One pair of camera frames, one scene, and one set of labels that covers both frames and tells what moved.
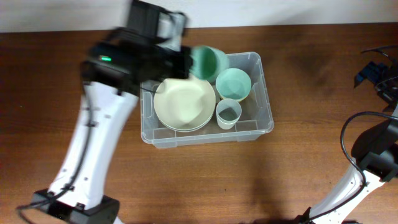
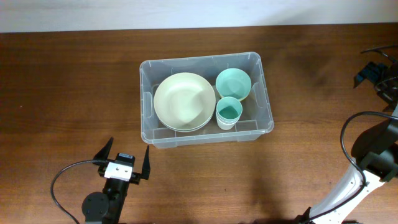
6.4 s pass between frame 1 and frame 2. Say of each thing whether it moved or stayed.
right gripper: stayed
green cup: moved
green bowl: stayed
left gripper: moved
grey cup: stayed
